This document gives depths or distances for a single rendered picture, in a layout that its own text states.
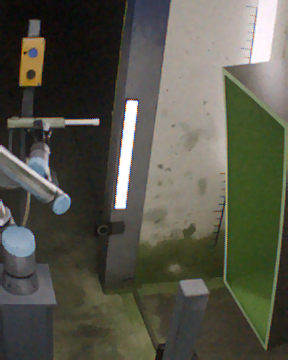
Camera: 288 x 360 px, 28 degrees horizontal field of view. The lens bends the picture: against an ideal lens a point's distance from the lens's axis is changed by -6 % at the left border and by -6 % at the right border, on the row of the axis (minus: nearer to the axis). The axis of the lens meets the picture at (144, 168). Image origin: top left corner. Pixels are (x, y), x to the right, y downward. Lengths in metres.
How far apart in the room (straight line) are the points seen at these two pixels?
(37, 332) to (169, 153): 1.24
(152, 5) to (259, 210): 1.15
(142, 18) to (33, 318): 1.53
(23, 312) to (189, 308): 1.56
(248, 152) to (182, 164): 0.61
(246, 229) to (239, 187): 0.27
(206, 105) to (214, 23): 0.47
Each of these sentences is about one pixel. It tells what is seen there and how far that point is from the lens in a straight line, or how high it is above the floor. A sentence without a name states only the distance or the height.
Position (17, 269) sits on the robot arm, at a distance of 2.51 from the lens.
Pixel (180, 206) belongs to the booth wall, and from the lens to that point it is 3.37.
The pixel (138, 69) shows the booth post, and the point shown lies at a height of 1.43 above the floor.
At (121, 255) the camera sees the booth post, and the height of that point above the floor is 0.31.
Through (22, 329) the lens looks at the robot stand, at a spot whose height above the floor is 0.46.
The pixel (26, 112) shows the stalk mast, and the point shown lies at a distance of 3.15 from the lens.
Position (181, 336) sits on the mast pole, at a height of 1.52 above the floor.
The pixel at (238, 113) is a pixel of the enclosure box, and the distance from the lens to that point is 2.61.
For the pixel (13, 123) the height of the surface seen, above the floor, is 1.13.
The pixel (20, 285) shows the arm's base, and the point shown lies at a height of 0.69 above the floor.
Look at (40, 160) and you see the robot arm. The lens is 2.54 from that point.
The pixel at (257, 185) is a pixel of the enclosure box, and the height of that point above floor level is 1.05.
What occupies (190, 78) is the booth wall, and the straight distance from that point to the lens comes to 3.04.
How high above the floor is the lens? 2.32
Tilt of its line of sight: 27 degrees down
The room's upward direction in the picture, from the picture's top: 7 degrees clockwise
